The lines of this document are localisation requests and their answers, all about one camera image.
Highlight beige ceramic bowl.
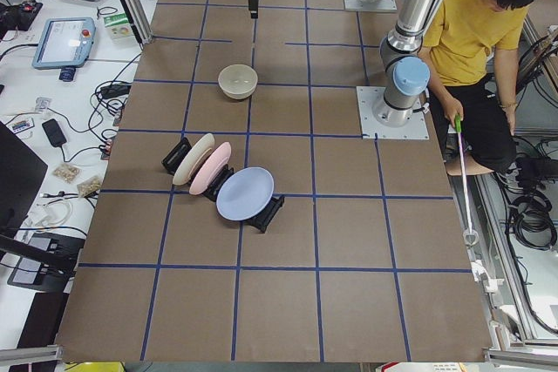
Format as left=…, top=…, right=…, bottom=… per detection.
left=218, top=64, right=258, bottom=100

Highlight person's hands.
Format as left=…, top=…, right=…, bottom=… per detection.
left=442, top=97, right=464, bottom=127

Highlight green white carton box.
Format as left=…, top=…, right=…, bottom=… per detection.
left=103, top=13, right=133, bottom=40

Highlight cream plate in rack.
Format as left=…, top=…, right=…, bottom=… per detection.
left=173, top=133, right=214, bottom=186

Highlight pink plate in rack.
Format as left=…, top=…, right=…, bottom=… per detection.
left=188, top=142, right=232, bottom=195

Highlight black dish rack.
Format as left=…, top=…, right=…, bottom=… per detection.
left=161, top=138, right=284, bottom=233

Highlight blue plate in rack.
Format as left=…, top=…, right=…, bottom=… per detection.
left=216, top=167, right=275, bottom=221

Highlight near blue teach pendant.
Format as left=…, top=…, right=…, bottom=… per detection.
left=32, top=17, right=96, bottom=70

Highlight person in yellow shirt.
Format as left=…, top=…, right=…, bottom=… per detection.
left=418, top=0, right=534, bottom=176

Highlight black phone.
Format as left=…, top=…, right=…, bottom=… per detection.
left=42, top=118, right=67, bottom=147

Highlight green handled reacher stick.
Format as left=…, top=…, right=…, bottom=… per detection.
left=454, top=114, right=479, bottom=247

